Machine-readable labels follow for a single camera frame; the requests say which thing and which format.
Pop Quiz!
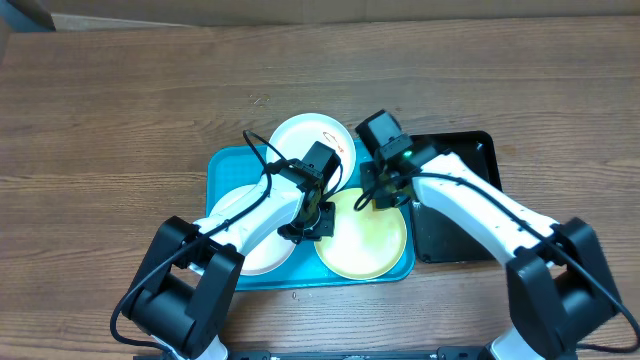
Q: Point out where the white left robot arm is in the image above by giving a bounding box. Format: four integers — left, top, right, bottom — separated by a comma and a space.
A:
113, 155, 340, 359

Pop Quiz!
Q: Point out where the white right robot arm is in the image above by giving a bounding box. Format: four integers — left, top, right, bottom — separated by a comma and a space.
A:
354, 143, 629, 359

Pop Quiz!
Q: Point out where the white plate with sauce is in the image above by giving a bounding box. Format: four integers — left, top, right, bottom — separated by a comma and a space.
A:
266, 113, 356, 194

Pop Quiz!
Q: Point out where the blue plastic tray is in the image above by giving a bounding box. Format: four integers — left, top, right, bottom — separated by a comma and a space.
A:
205, 146, 416, 292

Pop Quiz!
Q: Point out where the pink rimmed white plate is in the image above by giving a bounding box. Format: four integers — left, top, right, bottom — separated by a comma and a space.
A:
209, 185, 295, 276

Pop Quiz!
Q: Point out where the black water tray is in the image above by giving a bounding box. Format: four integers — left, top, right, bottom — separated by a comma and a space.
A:
410, 131, 502, 263

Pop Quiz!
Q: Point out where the yellow-green rimmed plate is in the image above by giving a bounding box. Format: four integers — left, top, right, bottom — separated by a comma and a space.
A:
315, 188, 408, 280

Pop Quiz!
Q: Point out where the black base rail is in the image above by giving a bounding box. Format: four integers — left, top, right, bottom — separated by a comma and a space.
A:
229, 346, 494, 360

